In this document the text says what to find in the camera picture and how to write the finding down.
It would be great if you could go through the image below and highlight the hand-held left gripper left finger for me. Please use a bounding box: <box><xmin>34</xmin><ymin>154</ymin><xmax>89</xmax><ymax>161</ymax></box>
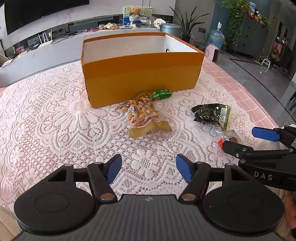
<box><xmin>30</xmin><ymin>153</ymin><xmax>122</xmax><ymax>202</ymax></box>

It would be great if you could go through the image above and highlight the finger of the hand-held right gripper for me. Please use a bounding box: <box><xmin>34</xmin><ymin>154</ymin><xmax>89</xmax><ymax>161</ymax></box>
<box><xmin>252</xmin><ymin>125</ymin><xmax>296</xmax><ymax>147</ymax></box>
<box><xmin>221</xmin><ymin>140</ymin><xmax>296</xmax><ymax>164</ymax></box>

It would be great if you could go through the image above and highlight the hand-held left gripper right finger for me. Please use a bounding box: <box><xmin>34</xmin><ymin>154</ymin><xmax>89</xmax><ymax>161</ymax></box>
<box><xmin>176</xmin><ymin>153</ymin><xmax>258</xmax><ymax>202</ymax></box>

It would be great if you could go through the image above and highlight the round chocolate snack packet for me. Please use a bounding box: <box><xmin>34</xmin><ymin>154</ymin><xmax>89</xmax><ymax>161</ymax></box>
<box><xmin>218</xmin><ymin>129</ymin><xmax>242</xmax><ymax>153</ymax></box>

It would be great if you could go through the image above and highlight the dark seaweed packet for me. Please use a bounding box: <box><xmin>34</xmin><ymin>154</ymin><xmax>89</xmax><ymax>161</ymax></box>
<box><xmin>191</xmin><ymin>103</ymin><xmax>232</xmax><ymax>131</ymax></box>

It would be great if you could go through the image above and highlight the tan vacuum-sealed snack packet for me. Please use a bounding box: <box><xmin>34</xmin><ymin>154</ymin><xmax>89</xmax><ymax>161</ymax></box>
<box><xmin>129</xmin><ymin>120</ymin><xmax>173</xmax><ymax>140</ymax></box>

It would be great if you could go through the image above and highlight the clear peanut packet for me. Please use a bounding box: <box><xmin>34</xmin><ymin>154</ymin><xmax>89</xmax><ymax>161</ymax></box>
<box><xmin>115</xmin><ymin>92</ymin><xmax>161</xmax><ymax>128</ymax></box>

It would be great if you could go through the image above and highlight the green sausage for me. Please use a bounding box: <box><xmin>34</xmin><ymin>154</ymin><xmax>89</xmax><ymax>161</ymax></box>
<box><xmin>150</xmin><ymin>89</ymin><xmax>174</xmax><ymax>101</ymax></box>

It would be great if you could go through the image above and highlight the orange cardboard box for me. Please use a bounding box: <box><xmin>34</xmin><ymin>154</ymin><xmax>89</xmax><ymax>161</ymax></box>
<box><xmin>81</xmin><ymin>32</ymin><xmax>205</xmax><ymax>109</ymax></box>

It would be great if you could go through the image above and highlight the person's right hand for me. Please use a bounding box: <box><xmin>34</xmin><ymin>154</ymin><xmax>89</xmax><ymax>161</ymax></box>
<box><xmin>284</xmin><ymin>191</ymin><xmax>296</xmax><ymax>233</ymax></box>

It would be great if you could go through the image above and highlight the cream cloth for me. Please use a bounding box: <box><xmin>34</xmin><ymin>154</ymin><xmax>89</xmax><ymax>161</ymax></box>
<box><xmin>254</xmin><ymin>138</ymin><xmax>289</xmax><ymax>152</ymax></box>

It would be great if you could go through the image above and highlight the white step stool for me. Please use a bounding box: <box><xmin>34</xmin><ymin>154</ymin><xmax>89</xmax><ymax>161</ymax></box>
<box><xmin>260</xmin><ymin>57</ymin><xmax>273</xmax><ymax>70</ymax></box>

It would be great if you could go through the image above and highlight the white lace tablecloth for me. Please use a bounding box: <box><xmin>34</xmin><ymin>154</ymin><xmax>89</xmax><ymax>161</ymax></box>
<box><xmin>0</xmin><ymin>59</ymin><xmax>279</xmax><ymax>210</ymax></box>

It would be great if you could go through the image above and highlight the pink space heater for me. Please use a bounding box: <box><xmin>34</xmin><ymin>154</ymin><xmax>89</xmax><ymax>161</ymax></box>
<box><xmin>205</xmin><ymin>43</ymin><xmax>220</xmax><ymax>63</ymax></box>

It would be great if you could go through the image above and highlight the grey drawer cabinet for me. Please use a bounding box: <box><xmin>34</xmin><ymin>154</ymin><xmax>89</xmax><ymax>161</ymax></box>
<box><xmin>239</xmin><ymin>15</ymin><xmax>270</xmax><ymax>59</ymax></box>

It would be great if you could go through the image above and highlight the blue water jug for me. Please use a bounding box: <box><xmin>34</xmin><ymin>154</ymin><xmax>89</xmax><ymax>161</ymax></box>
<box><xmin>208</xmin><ymin>22</ymin><xmax>225</xmax><ymax>50</ymax></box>

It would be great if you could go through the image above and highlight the trailing green pothos plant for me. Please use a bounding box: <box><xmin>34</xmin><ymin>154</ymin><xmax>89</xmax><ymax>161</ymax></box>
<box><xmin>221</xmin><ymin>0</ymin><xmax>270</xmax><ymax>46</ymax></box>

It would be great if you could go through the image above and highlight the white marble media console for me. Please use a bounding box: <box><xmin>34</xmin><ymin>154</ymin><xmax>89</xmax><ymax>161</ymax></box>
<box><xmin>0</xmin><ymin>23</ymin><xmax>163</xmax><ymax>89</ymax></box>

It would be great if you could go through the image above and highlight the tall-leaved potted plant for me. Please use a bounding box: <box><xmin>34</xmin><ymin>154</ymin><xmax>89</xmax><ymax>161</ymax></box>
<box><xmin>169</xmin><ymin>6</ymin><xmax>209</xmax><ymax>43</ymax></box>

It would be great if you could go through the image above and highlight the grey metal pot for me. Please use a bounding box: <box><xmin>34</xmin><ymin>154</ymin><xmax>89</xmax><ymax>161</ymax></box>
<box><xmin>159</xmin><ymin>22</ymin><xmax>182</xmax><ymax>39</ymax></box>

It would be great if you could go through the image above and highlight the pile of snack bags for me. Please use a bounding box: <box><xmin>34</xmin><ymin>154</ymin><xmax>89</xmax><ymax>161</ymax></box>
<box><xmin>99</xmin><ymin>22</ymin><xmax>120</xmax><ymax>30</ymax></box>

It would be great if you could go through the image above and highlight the white router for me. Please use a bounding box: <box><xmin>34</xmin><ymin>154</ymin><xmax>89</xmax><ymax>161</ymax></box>
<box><xmin>38</xmin><ymin>30</ymin><xmax>54</xmax><ymax>48</ymax></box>

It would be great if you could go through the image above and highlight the green picture board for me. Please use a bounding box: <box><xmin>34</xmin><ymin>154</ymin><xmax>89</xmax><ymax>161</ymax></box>
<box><xmin>123</xmin><ymin>6</ymin><xmax>153</xmax><ymax>23</ymax></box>

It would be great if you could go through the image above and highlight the black wall television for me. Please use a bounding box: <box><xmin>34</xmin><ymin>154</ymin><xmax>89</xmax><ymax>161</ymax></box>
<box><xmin>4</xmin><ymin>0</ymin><xmax>90</xmax><ymax>36</ymax></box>

